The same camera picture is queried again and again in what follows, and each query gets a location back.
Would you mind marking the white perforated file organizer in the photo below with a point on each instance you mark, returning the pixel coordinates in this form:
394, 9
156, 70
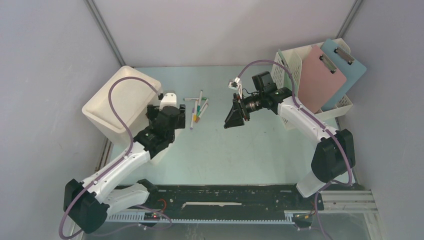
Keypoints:
294, 57

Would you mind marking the white marker purple cap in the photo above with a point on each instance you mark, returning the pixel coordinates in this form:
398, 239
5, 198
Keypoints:
192, 119

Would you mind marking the white marker green tip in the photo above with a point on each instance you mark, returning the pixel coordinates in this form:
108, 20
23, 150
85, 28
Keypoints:
202, 107

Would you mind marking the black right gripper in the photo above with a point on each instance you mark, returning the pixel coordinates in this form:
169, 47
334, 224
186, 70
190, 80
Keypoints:
234, 118

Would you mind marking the pink clipboard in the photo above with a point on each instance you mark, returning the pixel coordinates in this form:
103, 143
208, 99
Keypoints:
320, 79

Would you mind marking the green clipboard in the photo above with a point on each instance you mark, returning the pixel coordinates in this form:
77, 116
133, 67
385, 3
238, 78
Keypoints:
286, 79

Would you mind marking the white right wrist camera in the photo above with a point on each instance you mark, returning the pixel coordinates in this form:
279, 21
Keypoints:
236, 84

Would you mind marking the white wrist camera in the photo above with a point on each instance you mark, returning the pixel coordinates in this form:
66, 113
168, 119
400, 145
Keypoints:
168, 100
236, 84

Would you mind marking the white marker green cap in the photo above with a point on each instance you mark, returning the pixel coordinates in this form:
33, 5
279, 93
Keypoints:
195, 99

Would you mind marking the white marker brown tip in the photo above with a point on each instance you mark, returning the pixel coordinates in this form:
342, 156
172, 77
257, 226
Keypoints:
201, 113

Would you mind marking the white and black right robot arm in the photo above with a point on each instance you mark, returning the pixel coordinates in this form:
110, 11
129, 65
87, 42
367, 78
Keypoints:
334, 149

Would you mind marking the white marker teal tip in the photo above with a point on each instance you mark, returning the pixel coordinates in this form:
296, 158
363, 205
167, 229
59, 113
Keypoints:
198, 101

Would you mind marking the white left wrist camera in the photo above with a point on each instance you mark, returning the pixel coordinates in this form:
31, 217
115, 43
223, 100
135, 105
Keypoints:
168, 100

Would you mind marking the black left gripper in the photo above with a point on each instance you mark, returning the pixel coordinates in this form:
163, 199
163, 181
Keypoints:
152, 111

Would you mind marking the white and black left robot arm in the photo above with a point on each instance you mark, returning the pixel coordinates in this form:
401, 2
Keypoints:
90, 202

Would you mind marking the blue clipboard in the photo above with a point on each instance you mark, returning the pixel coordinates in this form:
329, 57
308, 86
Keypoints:
348, 65

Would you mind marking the white drawer cabinet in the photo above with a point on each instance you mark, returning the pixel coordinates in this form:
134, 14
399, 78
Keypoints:
129, 99

